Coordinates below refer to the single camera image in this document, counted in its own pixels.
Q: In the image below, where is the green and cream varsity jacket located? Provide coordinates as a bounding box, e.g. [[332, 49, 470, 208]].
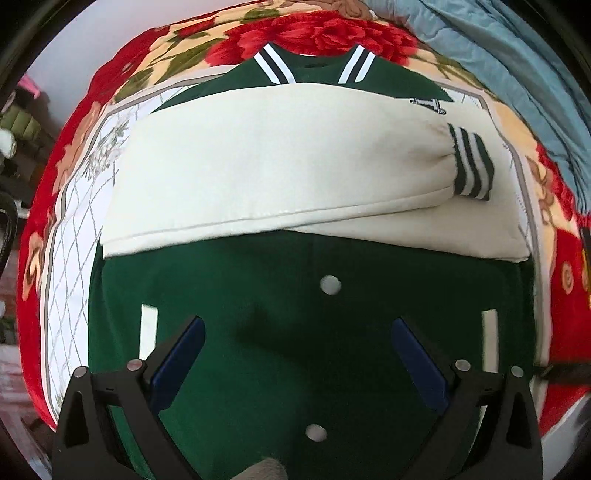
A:
[[87, 44, 542, 480]]

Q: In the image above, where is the grey-blue quilt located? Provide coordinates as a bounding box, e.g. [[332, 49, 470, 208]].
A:
[[367, 0, 591, 210]]

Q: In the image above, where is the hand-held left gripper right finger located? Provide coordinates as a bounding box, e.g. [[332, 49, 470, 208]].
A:
[[390, 317, 544, 480]]

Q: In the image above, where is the red floral blanket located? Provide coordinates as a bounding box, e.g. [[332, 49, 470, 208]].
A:
[[15, 0, 591, 439]]

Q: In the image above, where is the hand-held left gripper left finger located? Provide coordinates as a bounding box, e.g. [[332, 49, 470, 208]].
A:
[[52, 316, 206, 480]]

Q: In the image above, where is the dark clutter by wall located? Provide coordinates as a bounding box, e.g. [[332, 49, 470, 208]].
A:
[[0, 76, 58, 344]]

